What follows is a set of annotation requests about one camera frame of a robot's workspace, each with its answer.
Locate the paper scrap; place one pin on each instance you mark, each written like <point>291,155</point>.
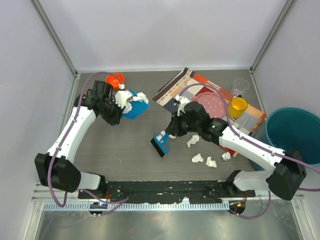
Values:
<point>140,97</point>
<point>197,158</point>
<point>193,140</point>
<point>226,156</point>
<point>211,163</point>
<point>170,136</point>
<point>127,108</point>

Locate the pink dotted plate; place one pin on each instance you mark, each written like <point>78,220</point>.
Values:
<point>213,104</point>

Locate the yellow mug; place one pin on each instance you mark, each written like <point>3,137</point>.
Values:
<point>237,106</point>

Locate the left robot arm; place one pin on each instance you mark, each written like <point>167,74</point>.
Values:
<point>56,168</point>

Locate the orange bowl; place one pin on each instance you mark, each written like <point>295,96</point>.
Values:
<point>114,81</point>

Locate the teal trash bin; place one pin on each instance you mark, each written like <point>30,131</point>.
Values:
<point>293,128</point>

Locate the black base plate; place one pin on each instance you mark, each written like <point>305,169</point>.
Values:
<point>170,192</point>

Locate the white slotted cable duct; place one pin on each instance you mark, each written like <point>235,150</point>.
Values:
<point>135,207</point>

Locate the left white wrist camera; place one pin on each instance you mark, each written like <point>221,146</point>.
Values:
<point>122,97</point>

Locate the clear plastic cup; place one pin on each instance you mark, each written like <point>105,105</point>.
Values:
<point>240,86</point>

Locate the blue hand brush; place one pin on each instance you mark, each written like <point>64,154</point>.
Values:
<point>161,143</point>

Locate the patterned placemat cloth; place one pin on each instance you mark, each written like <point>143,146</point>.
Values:
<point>247,123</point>

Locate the blue dustpan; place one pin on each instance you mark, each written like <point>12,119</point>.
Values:
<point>137,108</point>

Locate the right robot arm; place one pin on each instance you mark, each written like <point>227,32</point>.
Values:
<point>283,170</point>

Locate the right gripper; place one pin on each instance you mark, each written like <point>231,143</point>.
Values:
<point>172,128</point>

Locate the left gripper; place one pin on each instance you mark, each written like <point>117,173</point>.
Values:
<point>116,116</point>

